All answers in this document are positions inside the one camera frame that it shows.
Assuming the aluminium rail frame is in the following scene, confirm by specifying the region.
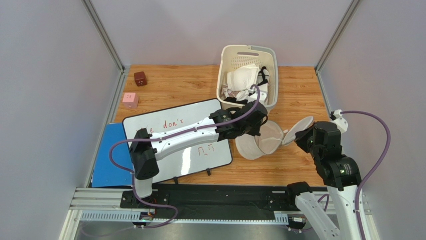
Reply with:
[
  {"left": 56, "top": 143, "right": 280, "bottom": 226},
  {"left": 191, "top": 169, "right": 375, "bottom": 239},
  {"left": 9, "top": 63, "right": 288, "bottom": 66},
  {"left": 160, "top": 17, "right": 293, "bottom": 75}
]
[{"left": 58, "top": 187, "right": 380, "bottom": 240}]

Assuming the blue folder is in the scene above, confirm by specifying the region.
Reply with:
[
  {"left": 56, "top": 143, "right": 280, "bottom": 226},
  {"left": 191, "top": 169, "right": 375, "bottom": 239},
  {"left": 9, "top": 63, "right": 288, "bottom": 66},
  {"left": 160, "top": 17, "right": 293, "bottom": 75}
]
[{"left": 91, "top": 123, "right": 132, "bottom": 188}]

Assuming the purple cable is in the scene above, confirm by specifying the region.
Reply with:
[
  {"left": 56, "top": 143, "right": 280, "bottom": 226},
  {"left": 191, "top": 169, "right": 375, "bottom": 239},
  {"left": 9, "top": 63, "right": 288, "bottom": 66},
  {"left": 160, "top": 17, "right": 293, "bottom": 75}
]
[
  {"left": 108, "top": 84, "right": 262, "bottom": 230},
  {"left": 339, "top": 110, "right": 392, "bottom": 240}
]

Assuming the cream plastic laundry basket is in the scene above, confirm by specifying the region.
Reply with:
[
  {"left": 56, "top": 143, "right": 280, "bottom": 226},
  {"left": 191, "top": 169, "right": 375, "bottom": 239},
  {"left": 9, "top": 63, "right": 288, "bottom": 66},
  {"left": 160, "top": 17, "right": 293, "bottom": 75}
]
[{"left": 216, "top": 45, "right": 279, "bottom": 112}]

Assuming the white garment in basket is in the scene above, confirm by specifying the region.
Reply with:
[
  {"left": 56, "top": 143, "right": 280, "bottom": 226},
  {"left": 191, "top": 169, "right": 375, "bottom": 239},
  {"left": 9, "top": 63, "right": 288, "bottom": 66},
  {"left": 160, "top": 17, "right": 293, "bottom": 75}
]
[{"left": 220, "top": 87, "right": 251, "bottom": 103}]

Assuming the pink cube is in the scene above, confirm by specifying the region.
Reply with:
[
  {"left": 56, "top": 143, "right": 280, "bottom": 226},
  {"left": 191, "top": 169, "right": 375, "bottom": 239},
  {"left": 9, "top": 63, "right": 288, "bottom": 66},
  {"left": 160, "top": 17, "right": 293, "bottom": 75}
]
[{"left": 122, "top": 92, "right": 139, "bottom": 109}]

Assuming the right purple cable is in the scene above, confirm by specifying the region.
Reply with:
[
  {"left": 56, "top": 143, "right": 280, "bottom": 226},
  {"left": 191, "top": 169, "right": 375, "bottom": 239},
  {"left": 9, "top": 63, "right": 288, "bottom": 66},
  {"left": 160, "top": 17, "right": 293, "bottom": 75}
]
[{"left": 339, "top": 110, "right": 392, "bottom": 240}]

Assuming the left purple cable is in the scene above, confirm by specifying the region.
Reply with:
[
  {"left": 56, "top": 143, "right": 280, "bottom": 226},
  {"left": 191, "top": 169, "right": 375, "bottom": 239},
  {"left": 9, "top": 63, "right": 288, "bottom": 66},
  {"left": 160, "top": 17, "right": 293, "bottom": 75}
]
[{"left": 108, "top": 84, "right": 262, "bottom": 230}]

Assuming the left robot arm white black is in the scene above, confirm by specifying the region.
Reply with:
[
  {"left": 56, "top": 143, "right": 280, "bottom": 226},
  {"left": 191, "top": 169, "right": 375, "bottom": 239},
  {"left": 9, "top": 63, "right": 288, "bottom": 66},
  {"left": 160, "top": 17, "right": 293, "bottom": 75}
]
[{"left": 129, "top": 102, "right": 268, "bottom": 199}]

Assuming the black and white bra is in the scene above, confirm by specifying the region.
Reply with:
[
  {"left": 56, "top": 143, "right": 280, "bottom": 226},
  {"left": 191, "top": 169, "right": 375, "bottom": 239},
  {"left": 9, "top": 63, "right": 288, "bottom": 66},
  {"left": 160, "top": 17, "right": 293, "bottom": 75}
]
[{"left": 257, "top": 66, "right": 271, "bottom": 104}]

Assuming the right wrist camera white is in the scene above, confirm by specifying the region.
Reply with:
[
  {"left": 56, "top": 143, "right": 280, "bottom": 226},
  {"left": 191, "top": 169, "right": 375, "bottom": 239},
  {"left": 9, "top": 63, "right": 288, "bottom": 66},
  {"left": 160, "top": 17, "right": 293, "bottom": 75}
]
[{"left": 330, "top": 109, "right": 349, "bottom": 134}]

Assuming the whiteboard with red writing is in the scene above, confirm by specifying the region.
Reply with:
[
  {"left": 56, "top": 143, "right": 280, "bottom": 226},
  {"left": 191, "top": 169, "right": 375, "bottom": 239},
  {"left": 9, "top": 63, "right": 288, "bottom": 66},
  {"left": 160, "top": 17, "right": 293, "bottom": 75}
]
[{"left": 122, "top": 99, "right": 233, "bottom": 183}]

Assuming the white mesh laundry bag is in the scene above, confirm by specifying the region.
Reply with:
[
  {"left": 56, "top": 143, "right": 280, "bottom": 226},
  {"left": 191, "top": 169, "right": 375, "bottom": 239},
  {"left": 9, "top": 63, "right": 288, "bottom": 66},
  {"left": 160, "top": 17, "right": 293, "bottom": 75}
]
[{"left": 235, "top": 116, "right": 314, "bottom": 160}]

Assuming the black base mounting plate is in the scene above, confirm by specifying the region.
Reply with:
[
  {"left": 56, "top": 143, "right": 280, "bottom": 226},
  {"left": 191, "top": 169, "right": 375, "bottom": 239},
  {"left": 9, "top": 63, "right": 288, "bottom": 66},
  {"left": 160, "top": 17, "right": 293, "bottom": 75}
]
[{"left": 120, "top": 183, "right": 329, "bottom": 221}]

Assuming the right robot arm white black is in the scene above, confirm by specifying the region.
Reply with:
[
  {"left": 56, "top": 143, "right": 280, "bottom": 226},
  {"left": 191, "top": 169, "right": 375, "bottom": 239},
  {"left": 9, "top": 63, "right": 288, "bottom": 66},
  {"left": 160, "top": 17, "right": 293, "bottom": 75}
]
[{"left": 287, "top": 117, "right": 372, "bottom": 240}]

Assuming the brown cube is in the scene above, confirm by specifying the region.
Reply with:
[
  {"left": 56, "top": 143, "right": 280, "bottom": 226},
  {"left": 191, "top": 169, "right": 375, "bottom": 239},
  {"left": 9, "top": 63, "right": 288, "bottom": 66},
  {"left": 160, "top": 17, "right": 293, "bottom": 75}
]
[{"left": 134, "top": 71, "right": 148, "bottom": 87}]

